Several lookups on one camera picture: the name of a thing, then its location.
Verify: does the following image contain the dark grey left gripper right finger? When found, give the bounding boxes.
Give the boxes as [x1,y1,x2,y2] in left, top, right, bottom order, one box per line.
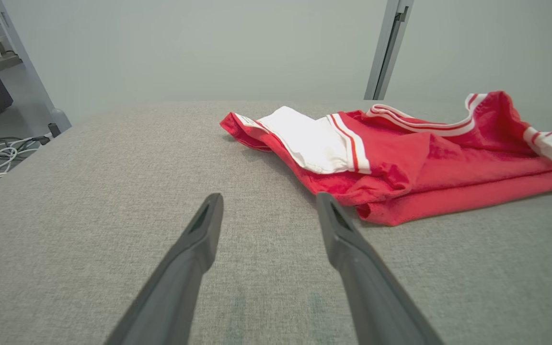
[315,191,445,345]

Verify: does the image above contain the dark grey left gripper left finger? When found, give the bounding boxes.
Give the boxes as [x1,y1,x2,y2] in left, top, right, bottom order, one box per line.
[104,193,224,345]

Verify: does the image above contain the red shirt with white sleeves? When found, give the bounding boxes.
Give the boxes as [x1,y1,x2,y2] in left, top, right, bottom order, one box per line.
[219,90,552,227]

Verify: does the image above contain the grey cylindrical post foot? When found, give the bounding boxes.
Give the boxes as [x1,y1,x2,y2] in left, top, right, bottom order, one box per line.
[49,108,72,133]

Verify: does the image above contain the white floor cable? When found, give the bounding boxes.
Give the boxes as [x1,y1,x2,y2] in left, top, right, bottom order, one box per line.
[0,139,42,174]

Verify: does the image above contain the grey metal partition post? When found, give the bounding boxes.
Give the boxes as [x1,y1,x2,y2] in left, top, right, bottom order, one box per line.
[363,0,416,101]
[0,0,66,126]

